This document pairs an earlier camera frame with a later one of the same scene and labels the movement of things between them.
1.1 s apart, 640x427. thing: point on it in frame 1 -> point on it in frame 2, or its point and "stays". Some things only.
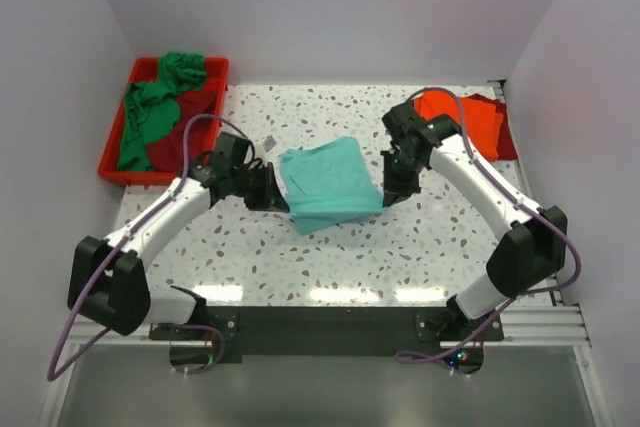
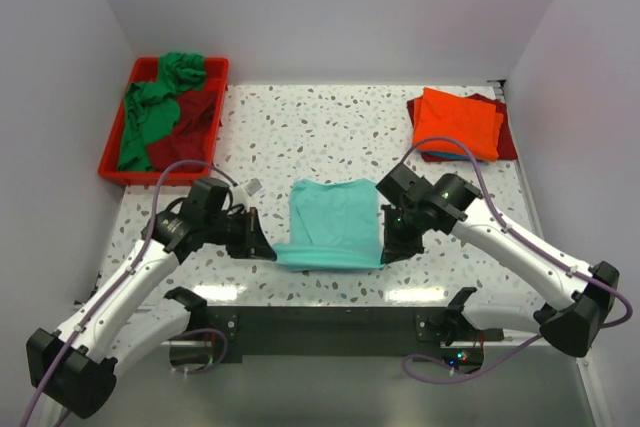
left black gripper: x=270 y=198 -> x=253 y=243
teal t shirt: x=326 y=183 -> x=333 y=225
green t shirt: x=151 y=109 stays
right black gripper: x=394 y=190 -> x=394 y=248
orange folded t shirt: x=483 y=124 stays
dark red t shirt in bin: x=167 y=153 stays
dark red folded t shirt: x=505 y=142 stays
